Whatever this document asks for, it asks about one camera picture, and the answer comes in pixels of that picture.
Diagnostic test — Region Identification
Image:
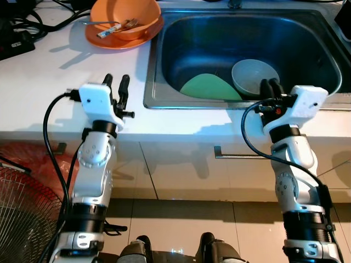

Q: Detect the white kitchen cabinet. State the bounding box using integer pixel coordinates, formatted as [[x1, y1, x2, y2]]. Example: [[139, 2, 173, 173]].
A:
[[0, 140, 351, 202]]

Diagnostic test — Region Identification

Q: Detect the grey bowl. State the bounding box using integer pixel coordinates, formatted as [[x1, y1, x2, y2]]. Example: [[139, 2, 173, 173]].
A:
[[231, 59, 281, 99]]

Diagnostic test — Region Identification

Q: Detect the orange plastic plate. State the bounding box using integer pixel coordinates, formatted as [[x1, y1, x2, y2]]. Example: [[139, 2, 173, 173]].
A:
[[85, 19, 164, 50]]

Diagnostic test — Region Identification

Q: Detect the gold metal spoon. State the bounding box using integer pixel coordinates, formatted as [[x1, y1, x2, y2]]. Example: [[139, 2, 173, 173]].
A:
[[82, 20, 140, 29]]

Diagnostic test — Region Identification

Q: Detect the stainless steel sink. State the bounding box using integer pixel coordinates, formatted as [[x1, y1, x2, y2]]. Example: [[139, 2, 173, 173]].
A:
[[144, 8, 351, 110]]

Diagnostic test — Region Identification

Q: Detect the orange plastic bowl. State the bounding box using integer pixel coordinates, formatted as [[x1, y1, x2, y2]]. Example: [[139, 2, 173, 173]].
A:
[[90, 0, 161, 41]]

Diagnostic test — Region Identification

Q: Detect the black box device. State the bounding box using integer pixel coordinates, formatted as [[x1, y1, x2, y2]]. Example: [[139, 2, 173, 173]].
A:
[[336, 0, 351, 42]]

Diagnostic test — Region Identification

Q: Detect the robot left leg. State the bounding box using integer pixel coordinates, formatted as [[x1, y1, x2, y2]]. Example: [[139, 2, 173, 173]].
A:
[[117, 236, 155, 263]]

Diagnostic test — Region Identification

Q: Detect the robot leg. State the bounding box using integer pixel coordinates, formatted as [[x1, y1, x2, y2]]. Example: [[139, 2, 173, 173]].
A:
[[196, 232, 245, 263], [117, 236, 155, 263]]

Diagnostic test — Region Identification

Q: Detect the robot right leg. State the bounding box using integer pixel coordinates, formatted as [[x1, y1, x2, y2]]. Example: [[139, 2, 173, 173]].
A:
[[196, 232, 245, 263]]

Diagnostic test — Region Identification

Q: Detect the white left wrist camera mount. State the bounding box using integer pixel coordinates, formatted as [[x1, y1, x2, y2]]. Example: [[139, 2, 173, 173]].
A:
[[78, 82, 125, 132]]

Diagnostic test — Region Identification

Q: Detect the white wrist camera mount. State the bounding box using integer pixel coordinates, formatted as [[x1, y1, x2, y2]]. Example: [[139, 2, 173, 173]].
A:
[[78, 82, 125, 132], [274, 85, 329, 135]]

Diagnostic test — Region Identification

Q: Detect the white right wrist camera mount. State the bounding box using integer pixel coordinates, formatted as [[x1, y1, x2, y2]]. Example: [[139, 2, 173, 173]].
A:
[[274, 85, 329, 135]]

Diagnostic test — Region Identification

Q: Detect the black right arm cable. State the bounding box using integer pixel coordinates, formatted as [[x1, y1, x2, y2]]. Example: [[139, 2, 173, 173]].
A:
[[241, 98, 343, 263]]

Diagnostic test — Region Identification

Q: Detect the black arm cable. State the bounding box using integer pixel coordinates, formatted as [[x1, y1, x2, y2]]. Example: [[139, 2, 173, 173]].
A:
[[42, 89, 83, 263], [241, 98, 343, 263]]

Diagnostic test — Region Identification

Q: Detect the metal cabinet handle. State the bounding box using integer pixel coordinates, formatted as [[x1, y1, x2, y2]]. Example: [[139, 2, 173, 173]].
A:
[[213, 145, 275, 160]]

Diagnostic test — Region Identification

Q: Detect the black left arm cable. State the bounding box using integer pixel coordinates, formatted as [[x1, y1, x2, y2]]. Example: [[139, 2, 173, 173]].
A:
[[42, 89, 83, 263]]

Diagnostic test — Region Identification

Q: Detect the wire grille floor fan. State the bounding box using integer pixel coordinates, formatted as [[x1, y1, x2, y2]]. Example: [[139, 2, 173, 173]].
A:
[[0, 163, 65, 263]]

